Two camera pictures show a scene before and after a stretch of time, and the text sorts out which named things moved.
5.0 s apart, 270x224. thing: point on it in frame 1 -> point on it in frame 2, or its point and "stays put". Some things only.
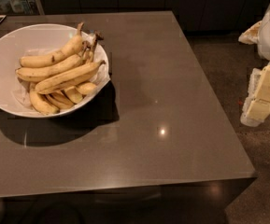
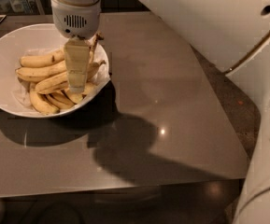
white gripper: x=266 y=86 -> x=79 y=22
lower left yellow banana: x=41 y=105 stays put
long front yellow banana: x=70 y=77 stays put
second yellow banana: x=29 y=73 stays put
